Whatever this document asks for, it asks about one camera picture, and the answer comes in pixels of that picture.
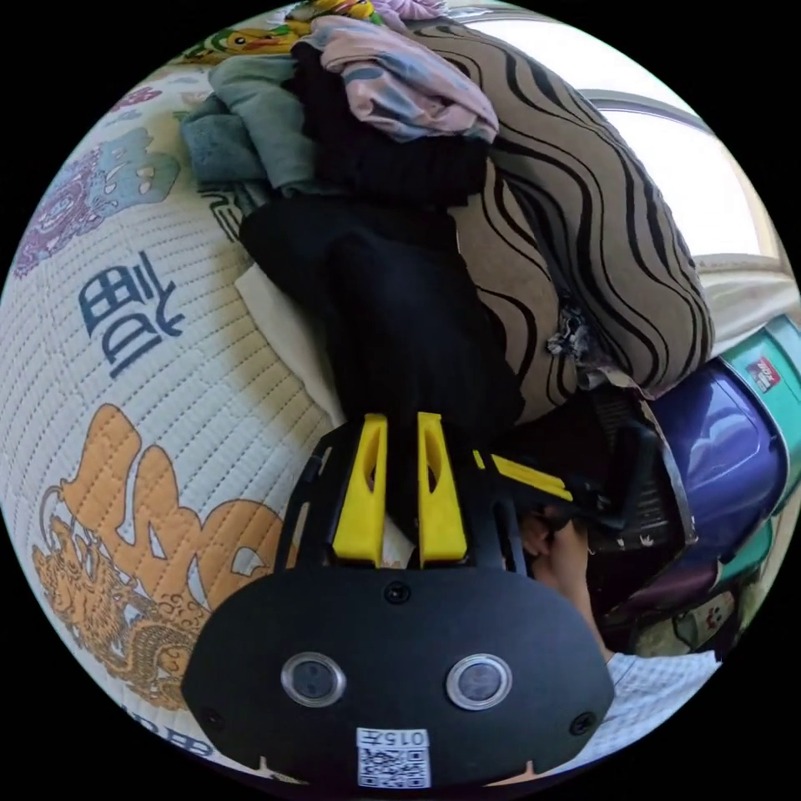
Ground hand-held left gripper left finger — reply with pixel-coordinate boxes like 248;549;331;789
331;412;389;561

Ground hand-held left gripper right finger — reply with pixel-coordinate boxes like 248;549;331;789
416;411;468;561

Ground black long pants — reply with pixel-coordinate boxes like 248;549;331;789
239;201;526;541

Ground person's right forearm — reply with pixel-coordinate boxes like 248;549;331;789
541;553;619;666

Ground person's right hand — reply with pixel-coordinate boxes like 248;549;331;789
521;503;594;567

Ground purple plastic tub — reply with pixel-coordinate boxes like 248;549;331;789
649;362;787;567

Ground bed with printed quilt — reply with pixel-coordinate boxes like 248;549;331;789
0;12;355;774

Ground cream cloth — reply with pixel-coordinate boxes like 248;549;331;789
234;265;346;428

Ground teal bucket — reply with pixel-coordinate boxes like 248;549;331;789
718;312;801;524

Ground brown pillow with black waves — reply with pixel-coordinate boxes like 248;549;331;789
406;22;717;428

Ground window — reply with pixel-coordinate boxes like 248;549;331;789
480;18;784;259

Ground pile of clothes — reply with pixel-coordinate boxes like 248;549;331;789
179;0;503;214

